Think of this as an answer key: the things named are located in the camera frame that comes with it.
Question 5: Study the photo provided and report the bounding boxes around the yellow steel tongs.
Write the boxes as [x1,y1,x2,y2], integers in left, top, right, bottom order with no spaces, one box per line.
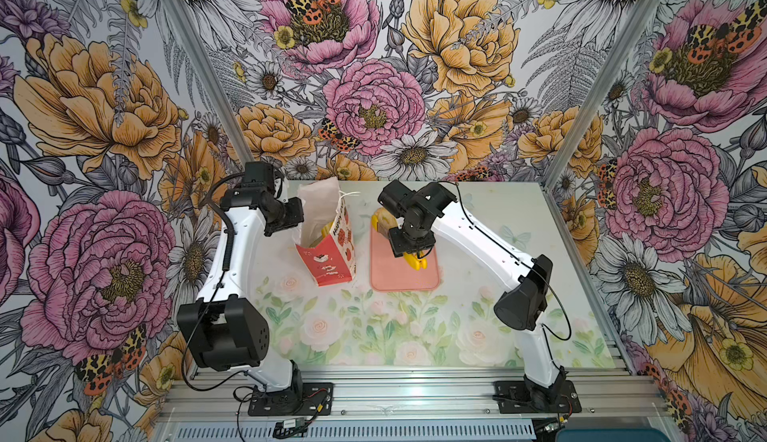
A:
[377,232,429,270]

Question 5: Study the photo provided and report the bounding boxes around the white red paper gift bag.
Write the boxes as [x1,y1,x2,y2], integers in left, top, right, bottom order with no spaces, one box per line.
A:
[294,178,357,287]

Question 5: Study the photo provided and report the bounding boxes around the glazed donut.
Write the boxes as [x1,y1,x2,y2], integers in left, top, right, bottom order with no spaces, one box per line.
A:
[372,208,399,238]

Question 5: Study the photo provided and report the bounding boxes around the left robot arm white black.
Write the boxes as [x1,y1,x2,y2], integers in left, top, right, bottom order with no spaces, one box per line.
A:
[177,162,304,415]

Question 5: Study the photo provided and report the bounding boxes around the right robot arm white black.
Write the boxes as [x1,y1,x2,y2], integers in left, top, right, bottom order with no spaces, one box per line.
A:
[378,180,566,412]

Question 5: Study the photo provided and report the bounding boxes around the pink plastic tray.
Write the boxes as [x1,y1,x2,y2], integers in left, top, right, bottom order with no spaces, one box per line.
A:
[370,227,441,292]

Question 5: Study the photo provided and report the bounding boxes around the small green circuit board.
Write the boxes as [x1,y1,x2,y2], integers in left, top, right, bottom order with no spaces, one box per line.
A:
[272,418,312,440]

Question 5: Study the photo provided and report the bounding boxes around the teal box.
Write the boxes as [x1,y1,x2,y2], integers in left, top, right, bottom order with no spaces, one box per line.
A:
[555,428,670,442]

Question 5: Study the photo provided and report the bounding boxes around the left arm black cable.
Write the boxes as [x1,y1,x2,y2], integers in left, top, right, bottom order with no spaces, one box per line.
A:
[179,171,247,392]

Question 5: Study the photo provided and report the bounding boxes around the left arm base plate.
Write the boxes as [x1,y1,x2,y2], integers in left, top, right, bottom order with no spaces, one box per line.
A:
[248,382,335,417]

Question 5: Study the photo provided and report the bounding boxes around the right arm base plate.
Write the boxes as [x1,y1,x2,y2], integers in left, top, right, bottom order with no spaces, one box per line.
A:
[493,379,582,416]

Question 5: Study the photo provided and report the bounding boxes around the aluminium front rail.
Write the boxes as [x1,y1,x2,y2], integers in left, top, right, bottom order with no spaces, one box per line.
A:
[159,366,665,422]

